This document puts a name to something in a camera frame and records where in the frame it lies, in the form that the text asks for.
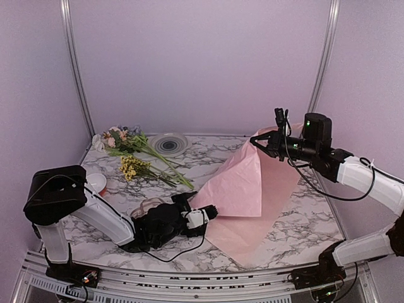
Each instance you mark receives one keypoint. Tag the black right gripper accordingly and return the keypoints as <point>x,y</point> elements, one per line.
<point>274,146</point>

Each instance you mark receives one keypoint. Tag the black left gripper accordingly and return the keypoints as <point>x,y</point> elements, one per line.
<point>183,202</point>

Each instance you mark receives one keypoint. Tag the pink wrapping paper sheet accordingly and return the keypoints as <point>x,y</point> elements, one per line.
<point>249,191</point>

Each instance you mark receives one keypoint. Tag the yellow fake flower bunch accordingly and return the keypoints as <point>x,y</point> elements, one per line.
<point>133,168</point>

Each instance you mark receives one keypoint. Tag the blue fake flower stem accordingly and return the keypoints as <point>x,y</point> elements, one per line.
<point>135,130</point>

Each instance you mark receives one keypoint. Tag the large pink fake rose stem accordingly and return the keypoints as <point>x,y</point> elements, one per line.
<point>118,142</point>

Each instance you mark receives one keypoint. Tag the white fake flower stem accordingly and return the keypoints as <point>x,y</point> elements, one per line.
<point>97,143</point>

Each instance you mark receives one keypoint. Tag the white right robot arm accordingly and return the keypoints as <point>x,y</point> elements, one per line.
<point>339,166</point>

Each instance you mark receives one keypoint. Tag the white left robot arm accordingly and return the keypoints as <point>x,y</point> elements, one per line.
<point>61,192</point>

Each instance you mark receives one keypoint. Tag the beige raffia ribbon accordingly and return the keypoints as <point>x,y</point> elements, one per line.
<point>145,206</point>

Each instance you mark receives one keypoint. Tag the striped grey ceramic plate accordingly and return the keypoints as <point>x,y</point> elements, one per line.
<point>170,145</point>

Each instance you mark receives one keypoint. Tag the white bowl with red outside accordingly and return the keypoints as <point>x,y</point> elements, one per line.
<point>98,183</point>

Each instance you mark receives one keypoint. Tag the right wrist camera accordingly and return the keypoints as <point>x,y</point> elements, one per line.
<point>281,119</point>

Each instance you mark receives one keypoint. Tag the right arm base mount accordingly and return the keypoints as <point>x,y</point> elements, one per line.
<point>318,274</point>

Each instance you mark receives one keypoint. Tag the right aluminium frame post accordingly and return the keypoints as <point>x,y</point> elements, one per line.
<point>329,40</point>

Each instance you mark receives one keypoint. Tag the aluminium frame post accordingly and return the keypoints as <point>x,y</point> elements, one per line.
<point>75,67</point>
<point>329,40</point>

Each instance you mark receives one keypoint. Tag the aluminium front rail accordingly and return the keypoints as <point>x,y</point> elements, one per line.
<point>125,285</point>

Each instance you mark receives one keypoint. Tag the left aluminium frame post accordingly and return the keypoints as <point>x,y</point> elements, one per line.
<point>75,67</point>

